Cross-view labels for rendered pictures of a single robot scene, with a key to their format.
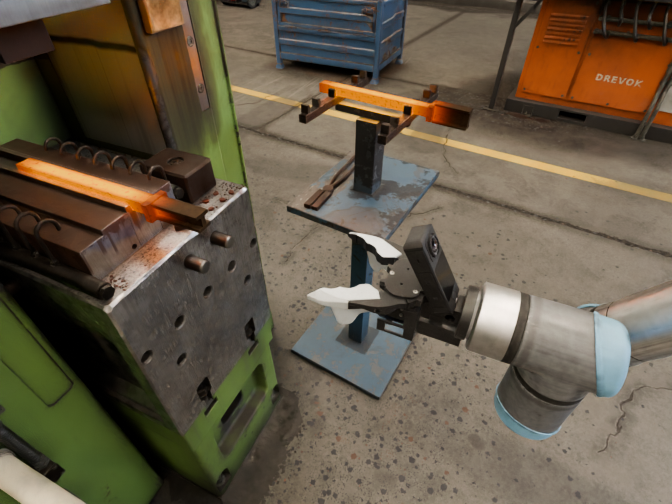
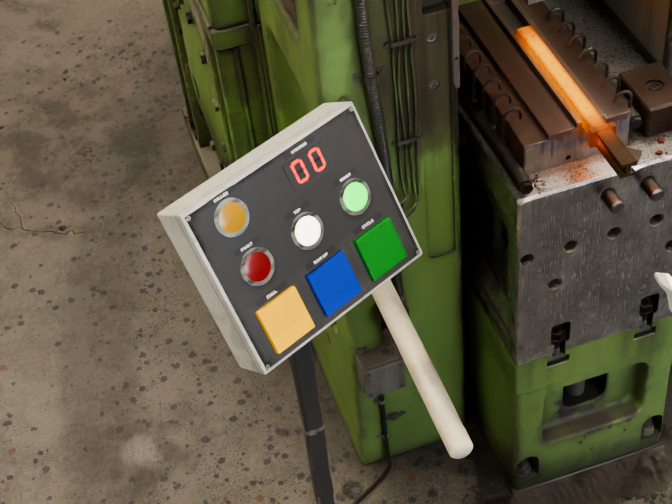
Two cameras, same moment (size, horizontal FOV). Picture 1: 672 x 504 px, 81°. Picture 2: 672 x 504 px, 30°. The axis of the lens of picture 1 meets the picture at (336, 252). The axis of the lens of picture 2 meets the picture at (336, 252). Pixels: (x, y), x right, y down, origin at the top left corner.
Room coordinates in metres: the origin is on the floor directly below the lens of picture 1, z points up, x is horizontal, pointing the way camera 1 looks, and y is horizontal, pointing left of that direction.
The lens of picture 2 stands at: (-0.80, -0.68, 2.41)
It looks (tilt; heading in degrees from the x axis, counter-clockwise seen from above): 46 degrees down; 53
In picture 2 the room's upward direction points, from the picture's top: 7 degrees counter-clockwise
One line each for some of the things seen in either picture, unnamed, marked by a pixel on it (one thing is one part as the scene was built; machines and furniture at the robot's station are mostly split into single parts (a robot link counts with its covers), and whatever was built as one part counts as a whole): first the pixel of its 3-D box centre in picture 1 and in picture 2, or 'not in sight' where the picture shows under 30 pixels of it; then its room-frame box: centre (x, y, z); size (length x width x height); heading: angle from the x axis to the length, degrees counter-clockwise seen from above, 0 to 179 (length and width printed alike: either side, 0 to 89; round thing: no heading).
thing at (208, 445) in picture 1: (172, 377); (540, 317); (0.67, 0.52, 0.23); 0.55 x 0.37 x 0.47; 66
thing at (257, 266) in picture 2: not in sight; (257, 266); (-0.12, 0.42, 1.09); 0.05 x 0.03 x 0.04; 156
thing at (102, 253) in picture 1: (49, 198); (526, 73); (0.62, 0.54, 0.96); 0.42 x 0.20 x 0.09; 66
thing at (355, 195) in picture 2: not in sight; (355, 196); (0.08, 0.42, 1.09); 0.05 x 0.03 x 0.04; 156
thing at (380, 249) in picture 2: not in sight; (379, 248); (0.09, 0.37, 1.01); 0.07 x 0.05 x 0.07; 1
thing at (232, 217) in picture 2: not in sight; (231, 217); (-0.12, 0.46, 1.16); 0.05 x 0.03 x 0.04; 156
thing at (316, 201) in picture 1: (357, 159); not in sight; (1.14, -0.07, 0.75); 0.60 x 0.04 x 0.01; 153
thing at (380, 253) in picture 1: (373, 256); not in sight; (0.44, -0.06, 0.97); 0.09 x 0.03 x 0.06; 33
